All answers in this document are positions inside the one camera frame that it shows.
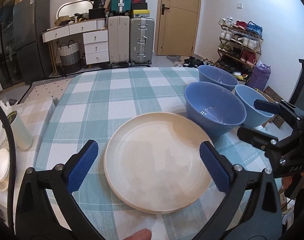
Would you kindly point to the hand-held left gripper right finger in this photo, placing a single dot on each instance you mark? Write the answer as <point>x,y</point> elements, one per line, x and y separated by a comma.
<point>214,166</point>

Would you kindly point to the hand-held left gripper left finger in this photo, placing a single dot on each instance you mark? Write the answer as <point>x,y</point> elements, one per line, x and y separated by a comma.
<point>83,165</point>

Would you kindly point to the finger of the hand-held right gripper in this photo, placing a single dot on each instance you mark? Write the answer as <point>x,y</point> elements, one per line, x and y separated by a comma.
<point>257,136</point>
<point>267,106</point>

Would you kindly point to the light blue bowl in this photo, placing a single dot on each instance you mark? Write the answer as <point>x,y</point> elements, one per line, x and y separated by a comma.
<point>244,95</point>

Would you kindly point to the cream plate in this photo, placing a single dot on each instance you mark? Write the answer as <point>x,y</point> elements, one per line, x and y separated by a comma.
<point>154,155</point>
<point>164,213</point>
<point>157,210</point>

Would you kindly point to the person's right hand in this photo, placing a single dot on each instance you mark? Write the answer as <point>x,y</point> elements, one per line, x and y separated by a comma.
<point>287,183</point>

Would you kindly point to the person's left hand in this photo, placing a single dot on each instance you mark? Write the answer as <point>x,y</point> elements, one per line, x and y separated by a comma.
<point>139,235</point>

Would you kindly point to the printed cardboard box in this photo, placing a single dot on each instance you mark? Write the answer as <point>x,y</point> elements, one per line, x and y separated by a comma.
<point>269,91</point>

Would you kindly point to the purple bag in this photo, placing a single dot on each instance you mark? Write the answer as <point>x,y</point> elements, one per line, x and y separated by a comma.
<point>259,76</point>

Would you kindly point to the wooden shoe rack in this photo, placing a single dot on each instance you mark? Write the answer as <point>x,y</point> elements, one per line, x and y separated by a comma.
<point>258,51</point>

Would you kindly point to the beige checked cloth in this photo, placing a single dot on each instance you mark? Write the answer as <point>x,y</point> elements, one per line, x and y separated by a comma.
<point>39,120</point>

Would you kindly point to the teal checked tablecloth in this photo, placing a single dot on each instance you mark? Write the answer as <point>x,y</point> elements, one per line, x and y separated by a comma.
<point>104,100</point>

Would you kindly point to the white tumbler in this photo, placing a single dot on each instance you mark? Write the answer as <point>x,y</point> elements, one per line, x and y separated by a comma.
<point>20,132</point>

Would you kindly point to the shoe rack with shoes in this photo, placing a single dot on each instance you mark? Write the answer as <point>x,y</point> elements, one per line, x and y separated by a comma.
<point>252,27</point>

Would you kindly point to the stack of white dishes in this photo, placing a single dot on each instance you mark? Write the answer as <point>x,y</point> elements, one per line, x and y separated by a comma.
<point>1,165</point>

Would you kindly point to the cream dotted mat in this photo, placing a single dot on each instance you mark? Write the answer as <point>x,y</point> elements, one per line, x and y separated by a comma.
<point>49,90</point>

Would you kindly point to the small white dish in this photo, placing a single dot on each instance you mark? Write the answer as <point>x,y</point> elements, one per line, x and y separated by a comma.
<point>0,187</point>

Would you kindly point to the cluster of loose shoes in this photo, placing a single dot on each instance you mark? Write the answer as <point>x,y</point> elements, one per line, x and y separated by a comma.
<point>192,61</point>

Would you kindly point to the grey door mat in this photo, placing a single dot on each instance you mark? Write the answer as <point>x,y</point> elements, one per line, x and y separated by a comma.
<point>173,58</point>

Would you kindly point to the woven laundry basket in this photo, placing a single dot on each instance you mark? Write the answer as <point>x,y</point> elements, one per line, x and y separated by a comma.
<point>70,60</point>

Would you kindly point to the wooden door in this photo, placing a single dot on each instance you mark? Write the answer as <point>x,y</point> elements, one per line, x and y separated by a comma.
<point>177,30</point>

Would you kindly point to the white dressing table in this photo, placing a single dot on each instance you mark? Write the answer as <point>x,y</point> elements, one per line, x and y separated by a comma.
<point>95,45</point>

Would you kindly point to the beige suitcase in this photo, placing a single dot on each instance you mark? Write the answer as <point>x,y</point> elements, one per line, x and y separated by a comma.
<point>118,40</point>

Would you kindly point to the silver suitcase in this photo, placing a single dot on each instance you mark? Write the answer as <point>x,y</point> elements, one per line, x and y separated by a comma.
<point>142,42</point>

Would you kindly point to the grey refrigerator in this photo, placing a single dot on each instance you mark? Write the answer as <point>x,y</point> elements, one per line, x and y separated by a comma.
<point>31,30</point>

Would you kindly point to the dark glass cabinet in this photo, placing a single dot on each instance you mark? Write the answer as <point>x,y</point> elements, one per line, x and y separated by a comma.
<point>4,42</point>

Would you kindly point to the black storage box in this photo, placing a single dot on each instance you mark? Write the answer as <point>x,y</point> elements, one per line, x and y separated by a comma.
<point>96,13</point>

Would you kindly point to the yellow black shoe box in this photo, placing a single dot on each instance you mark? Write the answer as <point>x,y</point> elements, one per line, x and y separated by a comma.
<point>139,13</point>

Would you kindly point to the oval mirror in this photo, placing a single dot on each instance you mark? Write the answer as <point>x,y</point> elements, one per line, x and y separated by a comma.
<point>74,7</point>

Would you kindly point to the plain black shoe box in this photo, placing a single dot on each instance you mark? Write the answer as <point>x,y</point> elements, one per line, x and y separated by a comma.
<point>138,6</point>

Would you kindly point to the black paper bag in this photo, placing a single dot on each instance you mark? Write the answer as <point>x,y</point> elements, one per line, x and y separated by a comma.
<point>98,3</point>

